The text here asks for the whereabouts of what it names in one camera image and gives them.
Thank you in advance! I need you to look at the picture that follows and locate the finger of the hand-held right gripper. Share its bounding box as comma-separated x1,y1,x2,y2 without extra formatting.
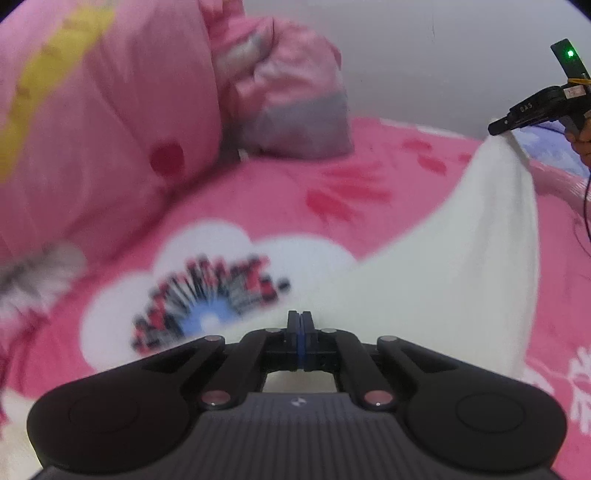
488,111,525,136

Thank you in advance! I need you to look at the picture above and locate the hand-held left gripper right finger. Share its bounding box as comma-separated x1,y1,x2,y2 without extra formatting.
301,310,458,411

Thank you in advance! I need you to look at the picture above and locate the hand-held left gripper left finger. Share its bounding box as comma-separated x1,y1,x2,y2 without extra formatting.
141,310,303,411

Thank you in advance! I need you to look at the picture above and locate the cream knit sweater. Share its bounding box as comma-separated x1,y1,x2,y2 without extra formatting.
265,134,543,393

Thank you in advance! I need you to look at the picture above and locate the person's right hand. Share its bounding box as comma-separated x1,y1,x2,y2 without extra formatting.
567,117,591,167

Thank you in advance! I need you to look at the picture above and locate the lavender cloth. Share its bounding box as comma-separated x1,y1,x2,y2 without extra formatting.
512,127,591,178

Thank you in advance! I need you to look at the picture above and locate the pink floral fleece blanket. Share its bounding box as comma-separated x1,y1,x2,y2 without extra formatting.
0,115,591,480

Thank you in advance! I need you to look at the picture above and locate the pink and grey crumpled quilt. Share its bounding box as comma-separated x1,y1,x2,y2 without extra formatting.
201,0,354,160

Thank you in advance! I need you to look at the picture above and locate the pink printed quilt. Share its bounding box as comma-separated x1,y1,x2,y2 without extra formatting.
0,0,227,278

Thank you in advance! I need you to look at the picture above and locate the thin black cable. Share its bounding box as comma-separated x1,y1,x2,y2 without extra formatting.
579,173,591,259

